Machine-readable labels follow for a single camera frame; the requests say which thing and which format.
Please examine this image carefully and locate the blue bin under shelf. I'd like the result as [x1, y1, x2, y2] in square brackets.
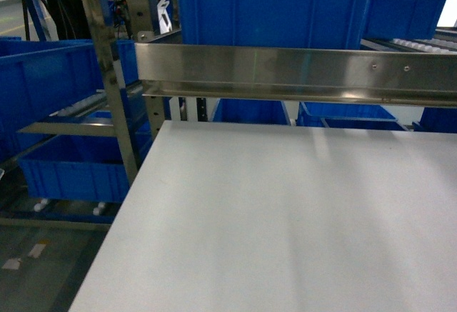
[209, 99, 291, 126]

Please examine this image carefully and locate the blue bin lower left shelf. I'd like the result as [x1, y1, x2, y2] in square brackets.
[19, 135, 130, 203]

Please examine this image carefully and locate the large blue bin on rollers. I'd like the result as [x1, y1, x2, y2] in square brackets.
[179, 0, 369, 49]

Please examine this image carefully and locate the stainless steel front shelf rail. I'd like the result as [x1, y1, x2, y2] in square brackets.
[136, 44, 456, 108]

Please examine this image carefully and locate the stainless steel upright post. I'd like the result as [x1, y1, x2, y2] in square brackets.
[82, 0, 139, 184]

